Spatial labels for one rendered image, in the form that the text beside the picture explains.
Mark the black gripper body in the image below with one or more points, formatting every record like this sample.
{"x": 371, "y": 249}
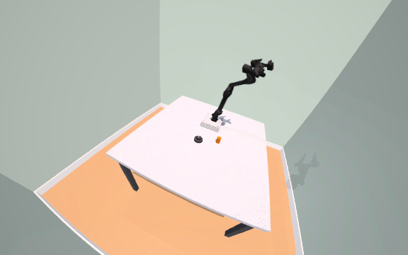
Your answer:
{"x": 261, "y": 65}

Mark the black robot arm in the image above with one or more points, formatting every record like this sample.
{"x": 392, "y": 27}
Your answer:
{"x": 250, "y": 74}

